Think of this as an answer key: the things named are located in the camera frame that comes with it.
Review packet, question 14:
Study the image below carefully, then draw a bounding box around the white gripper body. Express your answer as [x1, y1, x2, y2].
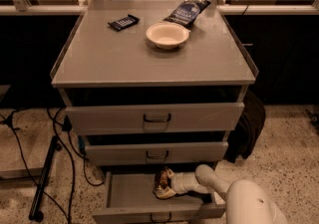
[170, 172, 208, 194]

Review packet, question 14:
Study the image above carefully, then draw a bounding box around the orange gold soda can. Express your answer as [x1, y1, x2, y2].
[153, 169, 173, 195]

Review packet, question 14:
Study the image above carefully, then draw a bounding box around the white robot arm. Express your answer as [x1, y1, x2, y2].
[153, 164, 288, 224]

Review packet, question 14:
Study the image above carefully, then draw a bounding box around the middle grey drawer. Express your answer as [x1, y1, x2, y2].
[86, 141, 228, 166]

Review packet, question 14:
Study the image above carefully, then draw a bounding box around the grey drawer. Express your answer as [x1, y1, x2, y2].
[93, 172, 225, 224]
[66, 103, 244, 135]
[86, 141, 228, 166]

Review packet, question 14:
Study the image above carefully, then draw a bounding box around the bottom grey drawer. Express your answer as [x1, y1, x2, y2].
[93, 172, 225, 224]

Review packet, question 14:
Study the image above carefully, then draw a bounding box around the top grey drawer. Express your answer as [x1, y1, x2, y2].
[66, 103, 244, 135]

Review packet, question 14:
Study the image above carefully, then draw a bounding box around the grey metal drawer cabinet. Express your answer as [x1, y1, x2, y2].
[50, 0, 259, 224]

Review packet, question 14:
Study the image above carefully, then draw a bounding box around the black bag on floor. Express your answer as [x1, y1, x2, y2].
[224, 91, 266, 163]

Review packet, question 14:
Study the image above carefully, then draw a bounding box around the black floor stand bar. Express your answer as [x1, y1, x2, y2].
[29, 135, 58, 223]

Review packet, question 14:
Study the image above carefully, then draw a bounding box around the white bowl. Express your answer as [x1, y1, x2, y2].
[146, 22, 189, 50]

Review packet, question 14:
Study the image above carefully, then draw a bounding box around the dark blue candy bar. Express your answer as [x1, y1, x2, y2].
[109, 14, 140, 32]

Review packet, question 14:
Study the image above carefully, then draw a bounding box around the dark blue chip bag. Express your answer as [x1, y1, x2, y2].
[164, 0, 211, 29]

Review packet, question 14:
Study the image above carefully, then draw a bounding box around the black cable on floor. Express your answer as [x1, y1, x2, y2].
[0, 108, 106, 224]

